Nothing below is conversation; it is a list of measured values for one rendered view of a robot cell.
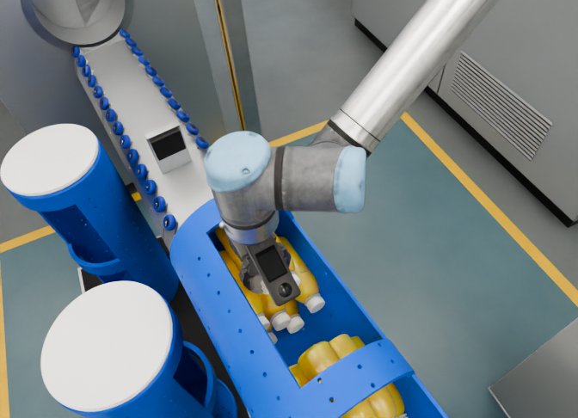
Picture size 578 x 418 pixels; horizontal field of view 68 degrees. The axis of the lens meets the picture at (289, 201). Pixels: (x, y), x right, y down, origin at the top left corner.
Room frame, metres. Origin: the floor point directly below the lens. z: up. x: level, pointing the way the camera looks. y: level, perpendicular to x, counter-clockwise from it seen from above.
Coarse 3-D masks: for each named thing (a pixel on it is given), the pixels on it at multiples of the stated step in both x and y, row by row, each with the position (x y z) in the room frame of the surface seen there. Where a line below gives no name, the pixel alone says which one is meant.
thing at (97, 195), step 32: (96, 160) 0.89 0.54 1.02; (64, 192) 0.79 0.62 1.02; (96, 192) 0.83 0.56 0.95; (128, 192) 0.96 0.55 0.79; (64, 224) 0.93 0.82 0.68; (96, 224) 0.79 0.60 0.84; (128, 224) 0.86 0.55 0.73; (96, 256) 0.94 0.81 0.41; (128, 256) 0.80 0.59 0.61; (160, 256) 0.90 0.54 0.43; (160, 288) 0.82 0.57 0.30
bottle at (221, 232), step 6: (216, 228) 0.52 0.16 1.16; (216, 234) 0.51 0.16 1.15; (222, 234) 0.50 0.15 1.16; (222, 240) 0.49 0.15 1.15; (228, 240) 0.48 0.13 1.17; (228, 246) 0.47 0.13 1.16; (228, 252) 0.46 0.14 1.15; (234, 258) 0.44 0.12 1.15; (240, 264) 0.42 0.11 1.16; (240, 270) 0.42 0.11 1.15
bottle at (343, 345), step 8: (336, 336) 0.27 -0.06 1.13; (344, 336) 0.27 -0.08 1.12; (336, 344) 0.25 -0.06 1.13; (344, 344) 0.25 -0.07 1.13; (352, 344) 0.26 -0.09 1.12; (336, 352) 0.24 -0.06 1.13; (344, 352) 0.24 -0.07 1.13; (352, 352) 0.24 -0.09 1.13; (376, 392) 0.17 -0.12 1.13; (384, 392) 0.17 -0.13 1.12; (376, 400) 0.15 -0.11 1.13; (384, 400) 0.15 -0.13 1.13; (392, 400) 0.16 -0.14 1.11; (376, 408) 0.14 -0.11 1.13; (384, 408) 0.14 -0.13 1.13; (392, 408) 0.14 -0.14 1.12; (376, 416) 0.13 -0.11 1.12; (384, 416) 0.13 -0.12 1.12; (392, 416) 0.13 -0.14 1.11
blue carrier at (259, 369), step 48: (192, 240) 0.46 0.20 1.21; (288, 240) 0.55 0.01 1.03; (192, 288) 0.38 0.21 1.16; (240, 288) 0.34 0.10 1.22; (336, 288) 0.39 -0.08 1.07; (240, 336) 0.26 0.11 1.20; (288, 336) 0.34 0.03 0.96; (384, 336) 0.27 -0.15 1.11; (240, 384) 0.20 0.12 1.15; (288, 384) 0.17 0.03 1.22; (336, 384) 0.16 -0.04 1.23; (384, 384) 0.16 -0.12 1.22
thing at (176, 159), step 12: (156, 132) 0.91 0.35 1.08; (168, 132) 0.92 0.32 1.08; (180, 132) 0.92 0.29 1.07; (156, 144) 0.89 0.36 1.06; (168, 144) 0.90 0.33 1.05; (180, 144) 0.91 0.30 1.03; (156, 156) 0.89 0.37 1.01; (168, 156) 0.89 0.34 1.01; (180, 156) 0.92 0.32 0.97; (168, 168) 0.90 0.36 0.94
